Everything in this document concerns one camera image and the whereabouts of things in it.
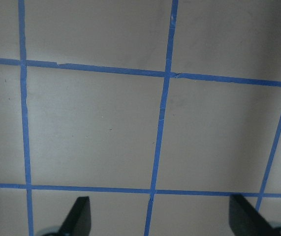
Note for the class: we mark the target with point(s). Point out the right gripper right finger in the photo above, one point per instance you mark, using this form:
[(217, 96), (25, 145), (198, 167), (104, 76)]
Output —
[(244, 220)]

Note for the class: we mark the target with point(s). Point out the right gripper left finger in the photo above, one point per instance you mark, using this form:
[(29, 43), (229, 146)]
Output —
[(78, 221)]

